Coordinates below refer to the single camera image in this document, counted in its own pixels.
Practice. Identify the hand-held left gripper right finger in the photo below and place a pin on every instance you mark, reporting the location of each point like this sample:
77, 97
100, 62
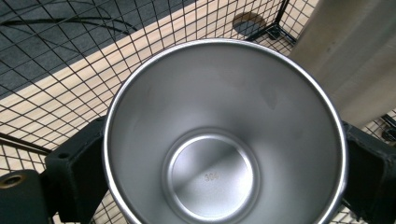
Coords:
373, 177

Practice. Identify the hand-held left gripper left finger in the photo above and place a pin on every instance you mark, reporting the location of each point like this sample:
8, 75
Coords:
77, 168

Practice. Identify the stainless steel cup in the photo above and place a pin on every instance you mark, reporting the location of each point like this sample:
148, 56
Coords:
218, 124

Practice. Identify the beige panel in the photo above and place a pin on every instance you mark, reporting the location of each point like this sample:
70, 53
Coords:
351, 56

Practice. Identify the round dark desk grommet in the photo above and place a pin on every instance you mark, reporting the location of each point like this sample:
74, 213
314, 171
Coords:
247, 26

